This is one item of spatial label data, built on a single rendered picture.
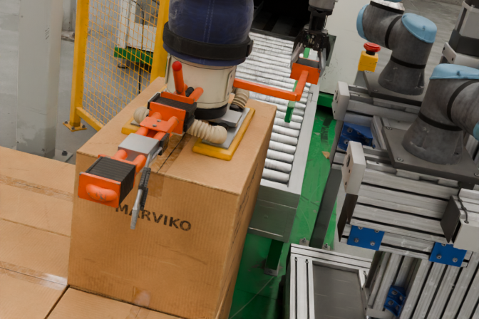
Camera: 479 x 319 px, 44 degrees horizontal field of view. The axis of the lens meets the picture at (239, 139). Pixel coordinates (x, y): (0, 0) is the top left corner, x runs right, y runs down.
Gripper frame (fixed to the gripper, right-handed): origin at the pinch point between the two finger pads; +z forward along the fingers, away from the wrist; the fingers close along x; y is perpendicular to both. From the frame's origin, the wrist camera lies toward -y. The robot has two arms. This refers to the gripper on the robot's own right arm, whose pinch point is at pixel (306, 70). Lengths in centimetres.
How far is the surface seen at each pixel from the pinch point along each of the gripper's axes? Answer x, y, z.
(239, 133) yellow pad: -12.4, 33.1, 11.1
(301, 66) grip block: -1.7, 4.0, -2.0
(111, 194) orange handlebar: -24, 95, 0
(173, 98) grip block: -27, 51, -2
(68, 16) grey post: -213, -284, 91
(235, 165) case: -10, 48, 13
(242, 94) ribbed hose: -15.8, 17.0, 6.1
